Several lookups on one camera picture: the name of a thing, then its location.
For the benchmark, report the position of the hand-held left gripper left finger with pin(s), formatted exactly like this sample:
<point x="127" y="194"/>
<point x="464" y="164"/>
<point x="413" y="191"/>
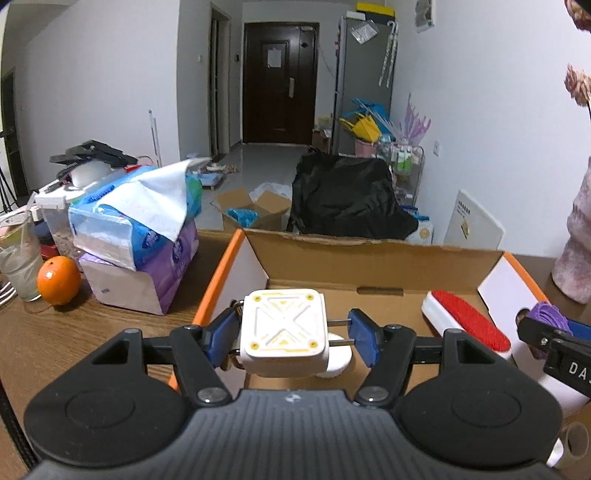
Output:
<point x="221" y="337"/>

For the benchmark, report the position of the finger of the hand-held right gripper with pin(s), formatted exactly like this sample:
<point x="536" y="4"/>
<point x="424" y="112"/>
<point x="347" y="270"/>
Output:
<point x="538" y="334"/>
<point x="579" y="330"/>

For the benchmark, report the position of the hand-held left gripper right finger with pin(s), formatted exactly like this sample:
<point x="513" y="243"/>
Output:
<point x="364" y="339"/>

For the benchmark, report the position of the purple bottle cap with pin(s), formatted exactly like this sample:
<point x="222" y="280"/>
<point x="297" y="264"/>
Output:
<point x="547" y="314"/>

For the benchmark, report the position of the white round disc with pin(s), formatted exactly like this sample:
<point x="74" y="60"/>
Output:
<point x="337" y="362"/>

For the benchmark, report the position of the white square charger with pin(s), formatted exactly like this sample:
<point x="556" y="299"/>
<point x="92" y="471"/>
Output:
<point x="281" y="327"/>

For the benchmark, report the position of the red cardboard box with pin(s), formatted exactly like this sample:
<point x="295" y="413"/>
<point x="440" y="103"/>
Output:
<point x="369" y="267"/>

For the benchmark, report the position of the red and white lint brush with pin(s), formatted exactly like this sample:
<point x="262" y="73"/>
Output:
<point x="461" y="318"/>

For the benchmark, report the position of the pink textured vase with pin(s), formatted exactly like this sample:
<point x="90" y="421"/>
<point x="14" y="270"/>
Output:
<point x="575" y="240"/>

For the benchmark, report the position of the pale purple tissue pack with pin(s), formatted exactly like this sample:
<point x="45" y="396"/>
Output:
<point x="134" y="286"/>

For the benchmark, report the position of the white paper pack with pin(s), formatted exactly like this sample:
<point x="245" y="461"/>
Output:
<point x="422" y="230"/>

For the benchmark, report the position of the white flat box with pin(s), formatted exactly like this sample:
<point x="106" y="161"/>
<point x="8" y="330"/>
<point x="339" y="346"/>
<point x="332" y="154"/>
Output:
<point x="475" y="221"/>

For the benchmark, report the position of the brown cardboard carton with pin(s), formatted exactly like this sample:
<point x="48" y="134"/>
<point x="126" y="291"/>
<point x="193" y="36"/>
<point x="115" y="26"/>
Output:
<point x="235" y="198"/>

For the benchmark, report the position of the black bag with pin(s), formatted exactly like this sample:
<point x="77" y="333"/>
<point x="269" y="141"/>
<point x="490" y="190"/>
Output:
<point x="346" y="198"/>

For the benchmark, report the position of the blue tissue pack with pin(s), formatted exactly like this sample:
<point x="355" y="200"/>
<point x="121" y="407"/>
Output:
<point x="115" y="221"/>

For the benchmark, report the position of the orange fruit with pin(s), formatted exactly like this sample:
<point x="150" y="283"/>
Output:
<point x="59" y="280"/>

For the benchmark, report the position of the white trolley with bottles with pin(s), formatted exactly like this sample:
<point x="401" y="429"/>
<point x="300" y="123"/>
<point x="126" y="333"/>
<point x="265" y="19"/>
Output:
<point x="401" y="161"/>

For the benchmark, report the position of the pink bucket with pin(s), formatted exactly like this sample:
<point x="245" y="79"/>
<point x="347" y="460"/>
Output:
<point x="365" y="148"/>

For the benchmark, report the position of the clear container with white lid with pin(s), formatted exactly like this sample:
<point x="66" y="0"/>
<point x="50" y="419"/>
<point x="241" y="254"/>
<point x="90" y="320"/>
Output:
<point x="60" y="217"/>

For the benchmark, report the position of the yellow bag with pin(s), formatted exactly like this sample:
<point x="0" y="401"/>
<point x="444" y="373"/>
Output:
<point x="362" y="129"/>

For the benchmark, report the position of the clear glass cup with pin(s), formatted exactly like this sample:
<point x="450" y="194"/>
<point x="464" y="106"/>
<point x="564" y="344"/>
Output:
<point x="21" y="267"/>

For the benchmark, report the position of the black folding stand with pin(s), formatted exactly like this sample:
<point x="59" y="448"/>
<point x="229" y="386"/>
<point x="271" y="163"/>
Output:
<point x="97" y="154"/>

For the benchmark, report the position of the blue plastic rack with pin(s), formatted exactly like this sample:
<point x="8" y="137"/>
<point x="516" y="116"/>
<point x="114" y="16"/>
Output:
<point x="369" y="108"/>

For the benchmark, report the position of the dark wooden door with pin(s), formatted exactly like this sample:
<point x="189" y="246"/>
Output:
<point x="277" y="92"/>

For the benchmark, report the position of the grey refrigerator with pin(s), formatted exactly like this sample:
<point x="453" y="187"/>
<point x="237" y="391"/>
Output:
<point x="364" y="83"/>

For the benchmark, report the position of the white paper notice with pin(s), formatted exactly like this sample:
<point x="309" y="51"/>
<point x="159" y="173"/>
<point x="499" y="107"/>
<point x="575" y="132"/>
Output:
<point x="274" y="57"/>

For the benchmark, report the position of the white folded umbrella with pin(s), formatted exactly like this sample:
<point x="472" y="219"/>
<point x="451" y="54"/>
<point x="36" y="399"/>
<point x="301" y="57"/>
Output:
<point x="388" y="55"/>

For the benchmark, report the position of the clear plastic packet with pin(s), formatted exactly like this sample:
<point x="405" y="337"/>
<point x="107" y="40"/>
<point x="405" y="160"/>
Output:
<point x="364" y="33"/>

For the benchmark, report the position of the yellow box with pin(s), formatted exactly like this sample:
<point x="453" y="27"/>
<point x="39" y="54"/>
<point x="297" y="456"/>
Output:
<point x="371" y="9"/>

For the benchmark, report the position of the purple wall decoration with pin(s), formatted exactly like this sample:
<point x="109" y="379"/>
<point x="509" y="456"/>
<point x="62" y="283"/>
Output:
<point x="418" y="122"/>

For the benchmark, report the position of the dark side door frame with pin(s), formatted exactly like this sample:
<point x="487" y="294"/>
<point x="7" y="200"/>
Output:
<point x="220" y="83"/>

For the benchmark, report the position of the wall poster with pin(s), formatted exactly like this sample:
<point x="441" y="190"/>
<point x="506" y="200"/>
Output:
<point x="425" y="16"/>

